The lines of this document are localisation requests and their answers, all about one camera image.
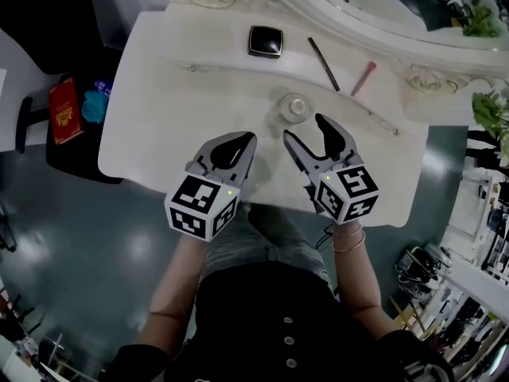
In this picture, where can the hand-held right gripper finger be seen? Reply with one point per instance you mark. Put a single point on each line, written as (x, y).
(336, 139)
(304, 153)

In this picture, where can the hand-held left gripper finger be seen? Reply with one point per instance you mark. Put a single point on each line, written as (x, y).
(249, 161)
(204, 149)

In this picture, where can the small clear glass jar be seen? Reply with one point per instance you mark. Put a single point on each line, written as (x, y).
(294, 107)

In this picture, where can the person's grey trousers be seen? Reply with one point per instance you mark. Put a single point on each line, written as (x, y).
(246, 245)

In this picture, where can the person's right forearm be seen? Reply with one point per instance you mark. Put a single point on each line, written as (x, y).
(358, 285)

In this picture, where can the white storage shelf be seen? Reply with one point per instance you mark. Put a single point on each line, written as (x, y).
(469, 271)

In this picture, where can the black compact case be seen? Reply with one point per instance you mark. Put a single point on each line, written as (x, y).
(265, 41)

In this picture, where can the person's left forearm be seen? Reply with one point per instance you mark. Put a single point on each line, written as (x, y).
(175, 285)

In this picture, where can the white flower bouquet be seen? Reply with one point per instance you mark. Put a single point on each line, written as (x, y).
(489, 111)

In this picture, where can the pink makeup brush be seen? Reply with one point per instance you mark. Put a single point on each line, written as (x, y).
(363, 79)

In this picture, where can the blue white packet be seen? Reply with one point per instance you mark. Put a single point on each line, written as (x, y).
(103, 86)

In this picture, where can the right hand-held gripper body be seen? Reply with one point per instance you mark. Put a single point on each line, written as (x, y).
(346, 193)

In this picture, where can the black office chair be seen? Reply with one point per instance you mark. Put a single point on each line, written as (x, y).
(47, 14)

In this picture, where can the person's black buttoned shirt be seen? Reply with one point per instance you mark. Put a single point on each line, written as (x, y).
(258, 313)

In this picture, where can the white framed oval mirror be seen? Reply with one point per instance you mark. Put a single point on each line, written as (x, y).
(397, 50)

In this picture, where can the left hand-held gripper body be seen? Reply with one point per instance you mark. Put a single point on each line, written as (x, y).
(199, 205)

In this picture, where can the red book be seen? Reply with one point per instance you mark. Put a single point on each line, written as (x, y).
(65, 110)

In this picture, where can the black makeup pencil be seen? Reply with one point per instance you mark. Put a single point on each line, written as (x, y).
(324, 64)

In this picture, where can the teal cloth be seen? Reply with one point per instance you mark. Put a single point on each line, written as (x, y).
(94, 106)

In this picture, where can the white dressing table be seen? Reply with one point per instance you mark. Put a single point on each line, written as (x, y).
(179, 133)

